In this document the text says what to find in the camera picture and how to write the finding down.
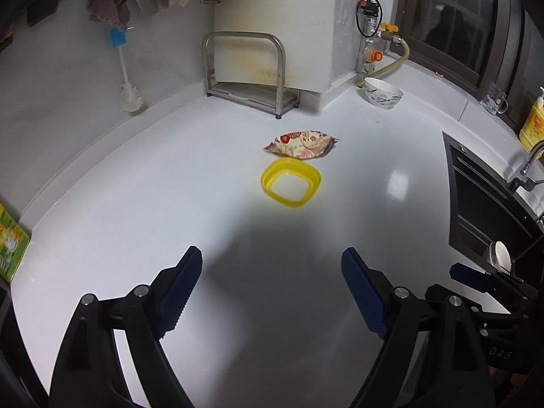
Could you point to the metal gas pipe with valve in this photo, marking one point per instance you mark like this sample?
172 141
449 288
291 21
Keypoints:
372 29

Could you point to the black kitchen sink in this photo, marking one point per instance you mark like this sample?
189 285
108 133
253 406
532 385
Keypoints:
488 208

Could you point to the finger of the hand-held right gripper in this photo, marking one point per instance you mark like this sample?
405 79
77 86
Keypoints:
469 276
442 293

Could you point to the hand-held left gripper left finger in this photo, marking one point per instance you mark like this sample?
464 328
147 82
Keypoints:
180 291

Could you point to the white cup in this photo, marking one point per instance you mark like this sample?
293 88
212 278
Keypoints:
500 256

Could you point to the white and blue bottle brush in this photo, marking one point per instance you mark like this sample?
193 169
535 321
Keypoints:
125 80

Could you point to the stainless steel rack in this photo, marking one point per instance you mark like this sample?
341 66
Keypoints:
250 76

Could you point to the yellow plastic lid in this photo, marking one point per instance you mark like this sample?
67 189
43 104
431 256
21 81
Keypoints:
291 180

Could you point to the metal sink faucet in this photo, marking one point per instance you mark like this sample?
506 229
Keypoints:
526 170

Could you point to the white patterned bowl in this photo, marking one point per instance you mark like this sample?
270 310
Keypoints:
382 92

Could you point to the yellow dish soap bottle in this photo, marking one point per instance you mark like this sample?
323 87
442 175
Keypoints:
533 121

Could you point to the clear glass mug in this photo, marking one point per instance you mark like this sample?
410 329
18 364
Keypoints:
494 100

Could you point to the red and white snack packet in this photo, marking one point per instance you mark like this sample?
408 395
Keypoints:
302 142

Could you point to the green refill pouch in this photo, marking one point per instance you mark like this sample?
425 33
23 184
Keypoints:
10 242

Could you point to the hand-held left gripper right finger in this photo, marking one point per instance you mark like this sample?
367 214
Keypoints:
365 295

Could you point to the dark window frame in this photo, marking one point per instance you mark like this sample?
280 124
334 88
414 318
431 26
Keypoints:
454 17

